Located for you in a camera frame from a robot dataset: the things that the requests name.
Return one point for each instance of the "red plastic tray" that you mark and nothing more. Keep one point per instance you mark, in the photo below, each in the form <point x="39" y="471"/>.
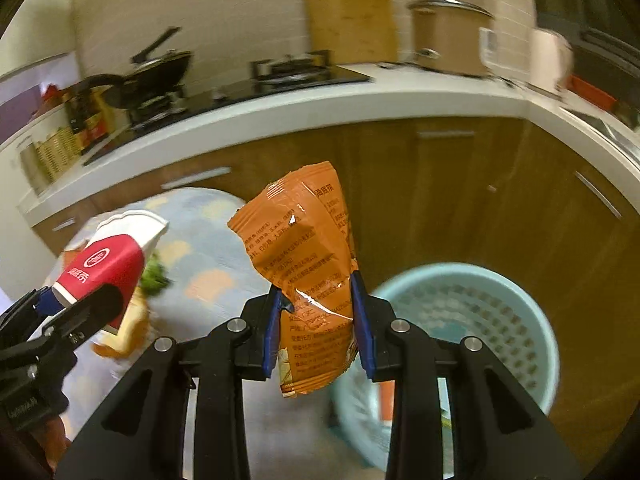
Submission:
<point x="592" y="91"/>

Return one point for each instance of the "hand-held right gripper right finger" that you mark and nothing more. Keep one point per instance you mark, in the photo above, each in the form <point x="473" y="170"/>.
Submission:
<point x="362" y="332"/>

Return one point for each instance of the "black wok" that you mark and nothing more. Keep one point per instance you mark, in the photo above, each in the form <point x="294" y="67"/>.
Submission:
<point x="150" y="80"/>

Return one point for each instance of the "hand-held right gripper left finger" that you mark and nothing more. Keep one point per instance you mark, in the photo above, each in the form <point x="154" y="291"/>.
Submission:
<point x="270" y="332"/>

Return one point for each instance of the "grey canister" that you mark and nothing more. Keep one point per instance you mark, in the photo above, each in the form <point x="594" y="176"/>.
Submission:
<point x="30" y="170"/>

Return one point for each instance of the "steel sink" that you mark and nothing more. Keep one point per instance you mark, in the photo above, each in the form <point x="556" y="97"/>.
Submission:
<point x="607" y="127"/>

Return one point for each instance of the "broccoli piece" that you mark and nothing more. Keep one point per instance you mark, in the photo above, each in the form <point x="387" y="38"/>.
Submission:
<point x="154" y="277"/>

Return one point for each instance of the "wooden cutting board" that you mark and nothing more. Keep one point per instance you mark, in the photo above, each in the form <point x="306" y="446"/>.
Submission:
<point x="345" y="15"/>

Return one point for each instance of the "box of yellow packets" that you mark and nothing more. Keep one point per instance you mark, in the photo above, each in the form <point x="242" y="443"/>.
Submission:
<point x="57" y="152"/>

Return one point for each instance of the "red bag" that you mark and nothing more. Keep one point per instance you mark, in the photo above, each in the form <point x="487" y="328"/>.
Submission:
<point x="52" y="94"/>

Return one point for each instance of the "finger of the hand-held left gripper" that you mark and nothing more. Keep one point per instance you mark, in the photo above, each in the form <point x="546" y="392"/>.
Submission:
<point x="85" y="305"/>
<point x="42" y="302"/>

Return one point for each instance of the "orange snack packet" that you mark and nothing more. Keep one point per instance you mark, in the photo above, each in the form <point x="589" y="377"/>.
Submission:
<point x="300" y="240"/>

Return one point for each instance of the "white electric kettle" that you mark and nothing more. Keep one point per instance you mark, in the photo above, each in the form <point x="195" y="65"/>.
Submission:
<point x="547" y="60"/>

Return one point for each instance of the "patterned cloth covered table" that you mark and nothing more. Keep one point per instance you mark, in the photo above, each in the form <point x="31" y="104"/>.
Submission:
<point x="210" y="260"/>

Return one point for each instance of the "light blue plastic basket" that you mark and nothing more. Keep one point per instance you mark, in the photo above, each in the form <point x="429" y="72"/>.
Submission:
<point x="475" y="310"/>

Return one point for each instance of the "brown rice cooker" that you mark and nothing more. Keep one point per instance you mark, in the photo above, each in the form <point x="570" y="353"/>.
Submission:
<point x="450" y="40"/>

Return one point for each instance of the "black gas stove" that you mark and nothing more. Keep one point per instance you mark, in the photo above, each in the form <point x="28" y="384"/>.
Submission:
<point x="280" y="87"/>

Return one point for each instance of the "person's left forearm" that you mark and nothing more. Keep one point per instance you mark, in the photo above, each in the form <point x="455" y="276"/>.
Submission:
<point x="55" y="440"/>

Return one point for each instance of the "dark window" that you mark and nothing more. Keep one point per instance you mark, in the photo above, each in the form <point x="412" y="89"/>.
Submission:
<point x="590" y="5"/>

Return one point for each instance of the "wooden base cabinet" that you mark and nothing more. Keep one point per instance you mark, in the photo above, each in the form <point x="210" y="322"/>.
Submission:
<point x="450" y="185"/>

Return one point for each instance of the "yellow orange food scrap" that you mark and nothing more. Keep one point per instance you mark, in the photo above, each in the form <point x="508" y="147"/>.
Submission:
<point x="132" y="322"/>

